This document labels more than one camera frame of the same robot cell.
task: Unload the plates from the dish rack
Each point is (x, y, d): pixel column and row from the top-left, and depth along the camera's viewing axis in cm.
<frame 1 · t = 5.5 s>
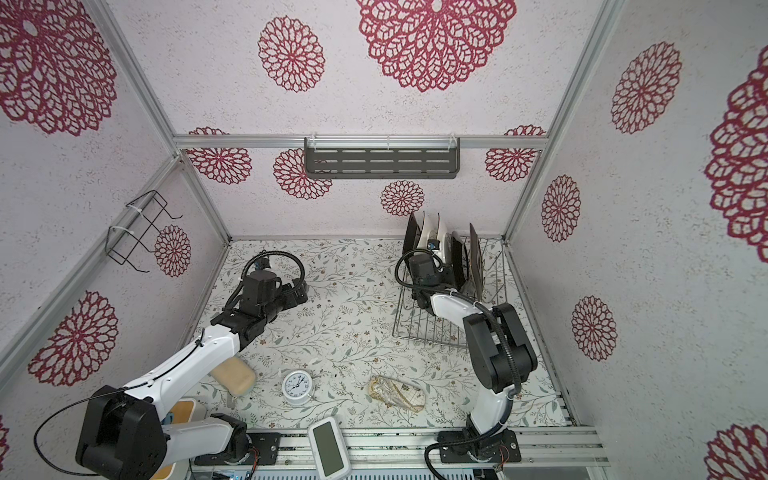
left hand: (292, 291, 86), fingers open
right hand: (446, 262, 94), fingers closed
black square plate: (411, 234, 96), point 21 cm above the table
yellow sponge: (239, 375, 82), point 6 cm above the table
small white alarm clock: (297, 387, 82), point 4 cm above the table
clear plastic bag: (397, 393, 81), point 4 cm above the table

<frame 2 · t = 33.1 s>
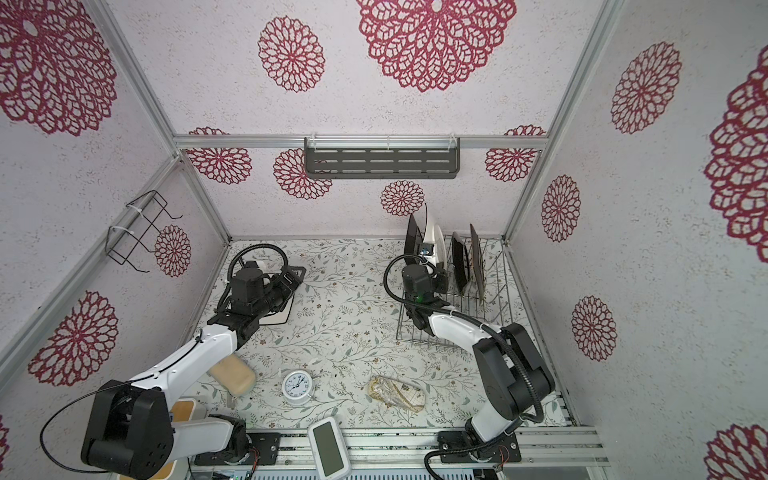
left hand: (300, 282, 86), fingers open
right hand: (440, 260, 87), fingers closed
the named things where they were.

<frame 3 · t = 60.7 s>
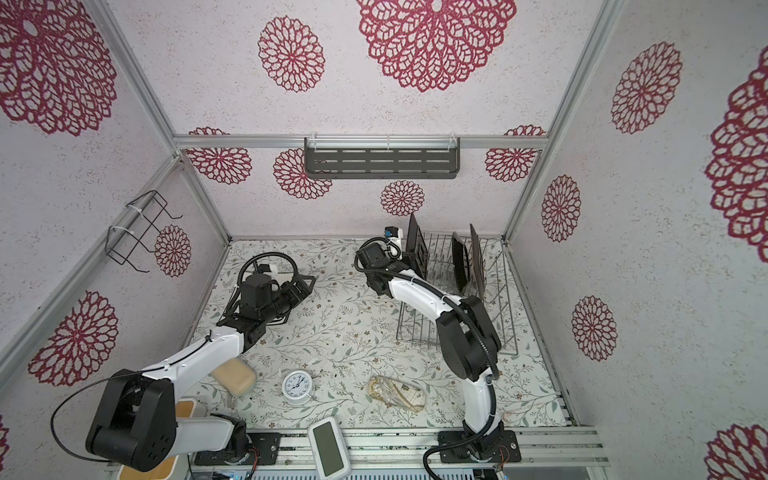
left hand: (307, 289, 87), fingers open
right hand: (412, 252, 90), fingers closed
the named things where they were.

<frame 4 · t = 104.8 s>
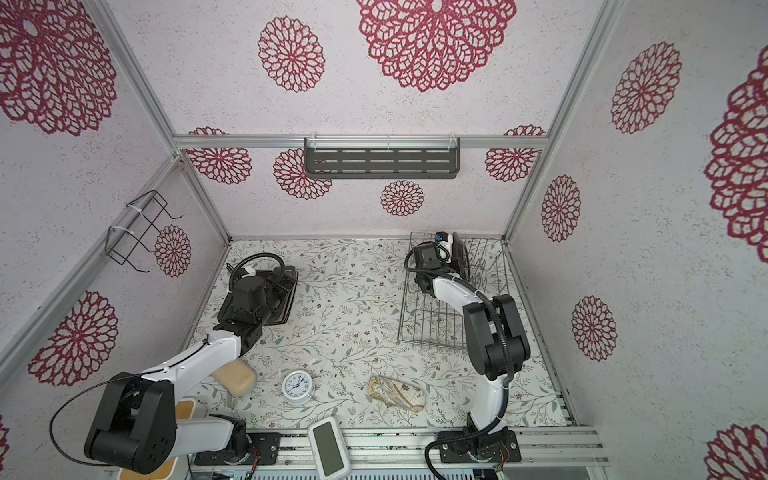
left hand: (290, 280, 88), fingers open
right hand: (464, 260, 93), fingers closed
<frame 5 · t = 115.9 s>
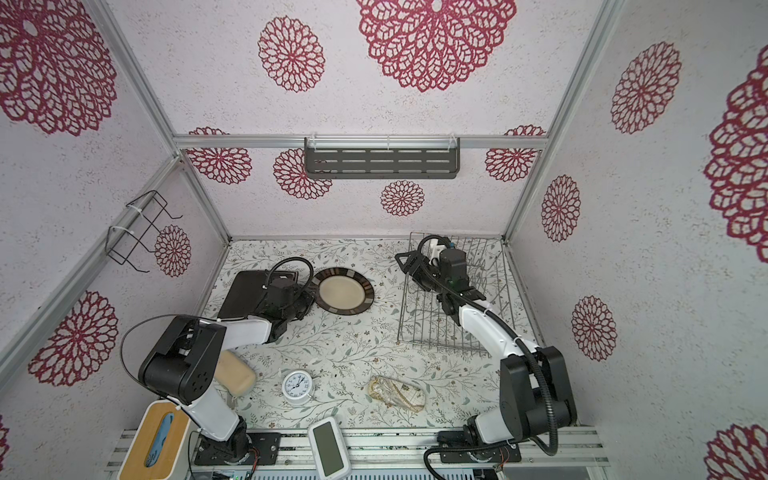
left hand: (319, 292, 97), fingers open
right hand: (401, 256, 83), fingers open
black round plate: (343, 291, 106), on the table
